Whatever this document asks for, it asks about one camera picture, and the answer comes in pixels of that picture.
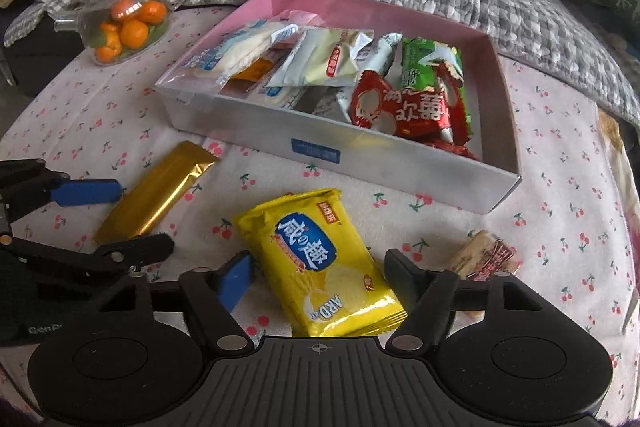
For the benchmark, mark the glass jar with tangerines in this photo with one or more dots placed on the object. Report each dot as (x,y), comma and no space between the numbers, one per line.
(114,30)

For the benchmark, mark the cherry print tablecloth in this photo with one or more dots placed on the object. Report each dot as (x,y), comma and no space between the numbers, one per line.
(572,222)

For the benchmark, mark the orange snack packet in box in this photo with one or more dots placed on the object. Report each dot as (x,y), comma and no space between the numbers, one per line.
(256,71)

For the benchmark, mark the white blue milk bread packet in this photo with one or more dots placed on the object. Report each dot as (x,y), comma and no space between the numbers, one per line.
(238,50)

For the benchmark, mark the white pink cardboard box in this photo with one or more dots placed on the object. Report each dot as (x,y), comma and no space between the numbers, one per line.
(478,184)

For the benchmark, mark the pale green white snack packet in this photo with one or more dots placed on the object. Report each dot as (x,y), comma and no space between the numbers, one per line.
(323,57)

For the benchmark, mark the gold brown wafer bar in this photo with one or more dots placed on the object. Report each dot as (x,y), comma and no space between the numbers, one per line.
(142,208)

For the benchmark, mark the yellow cracker packet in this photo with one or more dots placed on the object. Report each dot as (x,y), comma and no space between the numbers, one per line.
(317,265)

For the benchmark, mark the pink snack packet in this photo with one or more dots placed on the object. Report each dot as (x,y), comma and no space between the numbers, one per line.
(301,18)

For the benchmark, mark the white brown cake packet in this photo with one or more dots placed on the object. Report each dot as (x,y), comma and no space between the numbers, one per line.
(379,56)

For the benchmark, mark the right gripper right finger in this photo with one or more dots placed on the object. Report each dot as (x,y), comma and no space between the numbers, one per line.
(428,298)

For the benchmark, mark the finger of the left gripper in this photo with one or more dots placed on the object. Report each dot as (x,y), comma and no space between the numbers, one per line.
(136,252)
(71,193)

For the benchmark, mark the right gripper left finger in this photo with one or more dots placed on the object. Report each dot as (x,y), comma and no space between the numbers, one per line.
(210,296)

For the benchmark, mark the small brown biscuit packet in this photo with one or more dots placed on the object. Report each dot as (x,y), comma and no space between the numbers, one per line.
(484,254)

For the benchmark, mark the red candy packet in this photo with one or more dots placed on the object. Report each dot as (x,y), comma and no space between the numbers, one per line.
(408,114)

